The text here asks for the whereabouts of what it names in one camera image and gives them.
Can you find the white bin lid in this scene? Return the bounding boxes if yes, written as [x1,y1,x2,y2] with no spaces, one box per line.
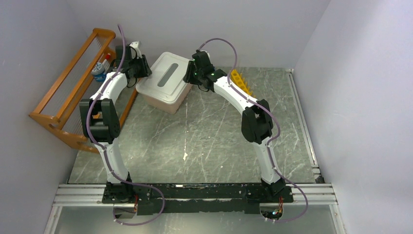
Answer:
[135,52,192,105]

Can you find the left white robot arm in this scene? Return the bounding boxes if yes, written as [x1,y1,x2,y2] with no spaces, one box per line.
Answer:
[79,41,152,204]

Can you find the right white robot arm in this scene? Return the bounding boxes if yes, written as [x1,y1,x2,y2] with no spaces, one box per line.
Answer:
[183,50,285,202]

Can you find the yellow test tube rack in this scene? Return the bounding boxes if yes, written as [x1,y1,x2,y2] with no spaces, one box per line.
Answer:
[230,69,256,98]

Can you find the pink plastic bin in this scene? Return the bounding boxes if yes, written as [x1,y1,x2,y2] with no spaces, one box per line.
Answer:
[136,85,192,114]

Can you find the blue white round container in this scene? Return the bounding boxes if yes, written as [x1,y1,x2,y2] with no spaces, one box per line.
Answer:
[91,62,108,82]

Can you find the wooden drying rack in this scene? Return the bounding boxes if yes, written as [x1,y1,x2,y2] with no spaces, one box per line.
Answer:
[29,28,139,154]

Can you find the black mounting rail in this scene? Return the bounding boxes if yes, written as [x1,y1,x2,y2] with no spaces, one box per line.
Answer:
[101,182,294,215]

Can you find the aluminium frame rail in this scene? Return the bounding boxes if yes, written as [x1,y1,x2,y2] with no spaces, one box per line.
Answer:
[45,183,346,234]

